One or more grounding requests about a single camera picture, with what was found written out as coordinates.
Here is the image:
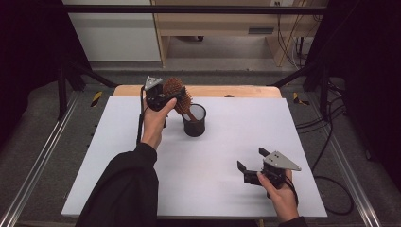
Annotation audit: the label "white board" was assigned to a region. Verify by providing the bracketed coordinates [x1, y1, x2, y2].
[61, 96, 328, 220]

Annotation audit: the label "aluminium rail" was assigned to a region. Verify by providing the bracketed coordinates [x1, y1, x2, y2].
[306, 93, 382, 227]
[0, 91, 81, 227]

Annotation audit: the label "person's right hand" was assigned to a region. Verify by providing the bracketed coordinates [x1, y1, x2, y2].
[256, 169, 299, 223]

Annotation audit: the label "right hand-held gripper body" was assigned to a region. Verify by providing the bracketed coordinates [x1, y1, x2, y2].
[244, 150, 302, 190]

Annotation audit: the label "light wooden desk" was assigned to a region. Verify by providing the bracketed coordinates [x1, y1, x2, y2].
[150, 0, 330, 68]

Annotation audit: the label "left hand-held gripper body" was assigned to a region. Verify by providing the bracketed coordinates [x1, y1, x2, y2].
[144, 76, 176, 112]

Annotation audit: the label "black frame stand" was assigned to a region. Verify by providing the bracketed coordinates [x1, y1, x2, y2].
[56, 60, 119, 121]
[268, 61, 332, 119]

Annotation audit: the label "black floor cable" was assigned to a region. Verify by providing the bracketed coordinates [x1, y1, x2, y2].
[316, 79, 346, 160]
[294, 103, 348, 131]

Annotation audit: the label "brown wooden hairbrush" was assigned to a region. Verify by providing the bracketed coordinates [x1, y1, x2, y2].
[162, 77, 199, 122]

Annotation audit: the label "right hand-held gripper cable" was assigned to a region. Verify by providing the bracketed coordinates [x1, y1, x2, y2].
[284, 175, 355, 217]

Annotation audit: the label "person's left hand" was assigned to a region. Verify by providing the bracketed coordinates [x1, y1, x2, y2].
[140, 97, 178, 150]

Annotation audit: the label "white power strip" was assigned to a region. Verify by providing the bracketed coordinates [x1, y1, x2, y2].
[269, 0, 296, 8]

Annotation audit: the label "black curtain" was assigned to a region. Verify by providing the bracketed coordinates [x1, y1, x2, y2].
[0, 0, 93, 143]
[306, 0, 401, 190]

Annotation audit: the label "hanging black cables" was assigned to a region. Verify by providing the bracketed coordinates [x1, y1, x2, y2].
[275, 13, 316, 69]

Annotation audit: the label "white cabinet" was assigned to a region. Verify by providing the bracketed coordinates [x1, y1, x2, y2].
[61, 0, 163, 63]

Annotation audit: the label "black mesh cup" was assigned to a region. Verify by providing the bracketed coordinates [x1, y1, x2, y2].
[182, 103, 207, 138]

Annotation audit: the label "yellow black tape marker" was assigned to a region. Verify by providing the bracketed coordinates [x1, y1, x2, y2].
[292, 92, 310, 107]
[90, 91, 104, 108]

